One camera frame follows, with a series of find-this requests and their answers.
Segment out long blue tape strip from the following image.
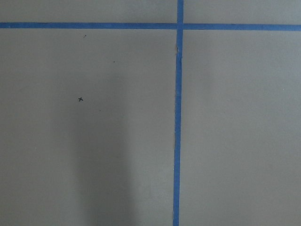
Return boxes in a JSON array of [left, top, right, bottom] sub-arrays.
[[173, 0, 184, 226]]

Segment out crossing blue tape strip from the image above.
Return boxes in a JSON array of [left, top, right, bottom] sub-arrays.
[[0, 22, 301, 32]]

